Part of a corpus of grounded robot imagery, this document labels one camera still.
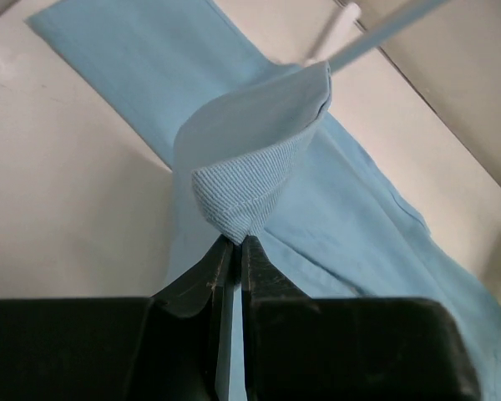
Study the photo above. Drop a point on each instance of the silver and white clothes rack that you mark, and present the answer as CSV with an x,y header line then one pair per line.
x,y
332,46

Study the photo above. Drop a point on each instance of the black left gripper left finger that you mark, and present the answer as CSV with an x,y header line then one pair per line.
x,y
174,345

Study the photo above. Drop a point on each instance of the light blue trousers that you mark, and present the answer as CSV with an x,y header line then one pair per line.
x,y
253,150

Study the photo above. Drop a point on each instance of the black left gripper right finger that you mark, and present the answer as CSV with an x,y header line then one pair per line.
x,y
369,348

